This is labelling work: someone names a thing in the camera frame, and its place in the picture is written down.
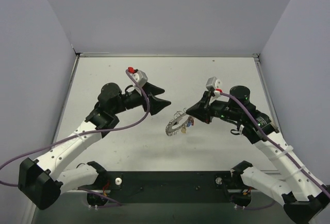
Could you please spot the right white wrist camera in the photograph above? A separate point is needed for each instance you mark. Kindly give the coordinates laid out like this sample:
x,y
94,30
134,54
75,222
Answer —
x,y
214,85

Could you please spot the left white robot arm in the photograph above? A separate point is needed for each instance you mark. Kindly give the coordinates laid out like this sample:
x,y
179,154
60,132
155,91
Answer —
x,y
45,178

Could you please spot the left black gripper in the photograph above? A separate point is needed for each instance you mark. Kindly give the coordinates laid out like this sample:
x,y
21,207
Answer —
x,y
146,98

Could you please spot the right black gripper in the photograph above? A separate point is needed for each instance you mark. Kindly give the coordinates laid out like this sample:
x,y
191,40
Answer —
x,y
206,109

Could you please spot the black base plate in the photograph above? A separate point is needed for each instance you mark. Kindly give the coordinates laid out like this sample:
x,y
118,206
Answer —
x,y
172,187

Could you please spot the metal disc keyring holder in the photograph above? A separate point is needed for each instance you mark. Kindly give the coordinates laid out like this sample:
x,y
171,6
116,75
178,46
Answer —
x,y
179,120

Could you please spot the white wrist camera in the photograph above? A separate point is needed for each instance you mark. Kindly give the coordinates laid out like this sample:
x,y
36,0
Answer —
x,y
214,85
139,77

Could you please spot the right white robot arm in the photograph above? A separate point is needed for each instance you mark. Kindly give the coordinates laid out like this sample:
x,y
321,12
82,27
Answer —
x,y
301,195

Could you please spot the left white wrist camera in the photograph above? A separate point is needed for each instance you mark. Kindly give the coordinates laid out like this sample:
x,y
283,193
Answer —
x,y
139,77

